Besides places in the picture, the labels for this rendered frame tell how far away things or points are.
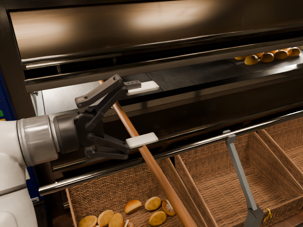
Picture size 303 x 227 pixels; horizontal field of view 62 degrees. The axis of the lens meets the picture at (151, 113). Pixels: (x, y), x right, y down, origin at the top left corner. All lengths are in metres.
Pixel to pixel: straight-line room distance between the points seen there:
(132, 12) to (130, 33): 0.08
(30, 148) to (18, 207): 0.10
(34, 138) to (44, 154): 0.03
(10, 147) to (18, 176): 0.05
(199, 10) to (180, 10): 0.09
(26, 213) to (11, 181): 0.06
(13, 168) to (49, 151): 0.06
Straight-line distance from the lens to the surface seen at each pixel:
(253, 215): 1.10
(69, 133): 0.49
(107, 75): 0.94
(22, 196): 0.51
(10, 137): 0.49
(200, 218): 1.30
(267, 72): 1.68
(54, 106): 1.26
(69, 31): 1.02
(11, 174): 0.50
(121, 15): 1.07
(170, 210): 1.44
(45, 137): 0.49
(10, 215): 0.49
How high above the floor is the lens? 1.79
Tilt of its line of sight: 33 degrees down
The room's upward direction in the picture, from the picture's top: straight up
